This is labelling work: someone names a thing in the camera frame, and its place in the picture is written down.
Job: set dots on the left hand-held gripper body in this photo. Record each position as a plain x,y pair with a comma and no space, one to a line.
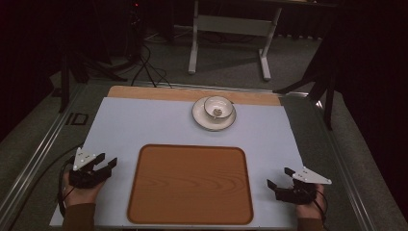
84,178

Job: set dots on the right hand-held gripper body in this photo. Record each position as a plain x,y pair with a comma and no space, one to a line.
301,192

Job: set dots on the person's right hand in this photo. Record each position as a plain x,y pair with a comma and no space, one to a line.
309,208

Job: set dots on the person's left hand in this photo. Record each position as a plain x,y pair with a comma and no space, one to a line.
80,196

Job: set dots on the white table mat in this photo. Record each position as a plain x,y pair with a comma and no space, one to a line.
128,125

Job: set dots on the brown wooden tray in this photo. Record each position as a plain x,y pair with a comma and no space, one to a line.
190,184

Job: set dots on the black tripod stand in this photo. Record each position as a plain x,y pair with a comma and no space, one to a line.
65,83
328,96

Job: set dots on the white cup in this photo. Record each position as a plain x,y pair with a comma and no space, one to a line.
224,107

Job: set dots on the small beige lump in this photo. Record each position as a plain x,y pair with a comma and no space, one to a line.
217,112

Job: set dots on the white saucer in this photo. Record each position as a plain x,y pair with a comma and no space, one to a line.
199,118

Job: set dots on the white metal stand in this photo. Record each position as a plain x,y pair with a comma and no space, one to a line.
235,25

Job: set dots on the black rectangular floor frame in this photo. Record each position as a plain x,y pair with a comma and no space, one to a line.
77,119

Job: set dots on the aluminium rail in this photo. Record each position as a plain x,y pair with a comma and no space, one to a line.
349,179
35,154

